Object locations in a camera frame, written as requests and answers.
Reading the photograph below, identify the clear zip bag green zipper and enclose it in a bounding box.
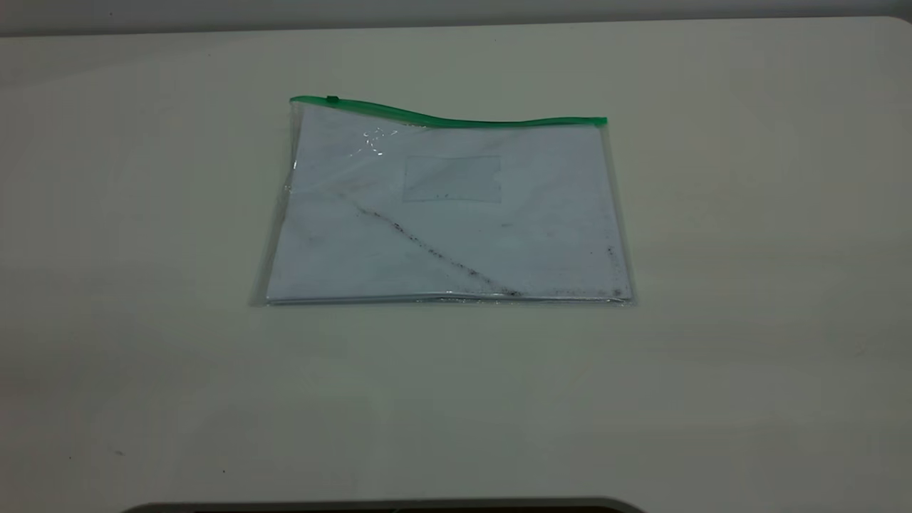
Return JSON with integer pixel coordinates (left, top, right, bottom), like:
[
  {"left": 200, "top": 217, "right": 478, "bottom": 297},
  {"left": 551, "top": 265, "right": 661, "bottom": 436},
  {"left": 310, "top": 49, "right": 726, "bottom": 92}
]
[{"left": 249, "top": 95, "right": 637, "bottom": 309}]

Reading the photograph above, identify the dark gray curved base edge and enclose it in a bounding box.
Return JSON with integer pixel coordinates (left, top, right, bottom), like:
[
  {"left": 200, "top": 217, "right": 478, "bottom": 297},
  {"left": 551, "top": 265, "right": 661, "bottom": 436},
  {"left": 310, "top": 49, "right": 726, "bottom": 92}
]
[{"left": 121, "top": 497, "right": 649, "bottom": 513}]

